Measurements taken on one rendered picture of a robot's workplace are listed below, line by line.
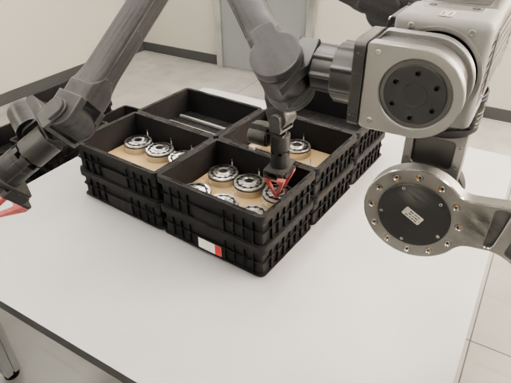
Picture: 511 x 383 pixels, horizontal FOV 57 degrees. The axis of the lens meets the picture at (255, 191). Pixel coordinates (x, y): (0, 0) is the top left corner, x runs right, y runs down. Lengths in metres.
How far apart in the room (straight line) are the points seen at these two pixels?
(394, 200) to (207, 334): 0.61
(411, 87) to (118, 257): 1.12
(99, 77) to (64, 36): 4.26
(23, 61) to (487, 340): 4.22
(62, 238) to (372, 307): 1.00
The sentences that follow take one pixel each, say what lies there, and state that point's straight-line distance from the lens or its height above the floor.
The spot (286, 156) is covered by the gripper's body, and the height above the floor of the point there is 1.00.
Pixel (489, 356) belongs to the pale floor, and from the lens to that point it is 2.33.
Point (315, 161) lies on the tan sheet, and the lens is 1.72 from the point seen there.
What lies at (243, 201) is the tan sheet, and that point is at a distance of 1.50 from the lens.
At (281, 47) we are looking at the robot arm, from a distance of 0.71.
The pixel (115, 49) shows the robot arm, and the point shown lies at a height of 1.43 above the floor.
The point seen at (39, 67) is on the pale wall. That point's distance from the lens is 5.00.
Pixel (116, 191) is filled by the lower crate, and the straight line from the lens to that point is 1.71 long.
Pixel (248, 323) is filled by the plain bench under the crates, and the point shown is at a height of 0.70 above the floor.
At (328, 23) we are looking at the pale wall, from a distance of 4.56.
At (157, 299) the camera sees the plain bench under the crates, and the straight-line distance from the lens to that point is 1.39.
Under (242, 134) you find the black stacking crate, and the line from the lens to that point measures 1.77.
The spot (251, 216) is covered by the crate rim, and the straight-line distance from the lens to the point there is 1.28.
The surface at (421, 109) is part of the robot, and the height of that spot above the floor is 1.43.
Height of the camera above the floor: 1.69
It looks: 34 degrees down
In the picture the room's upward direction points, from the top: straight up
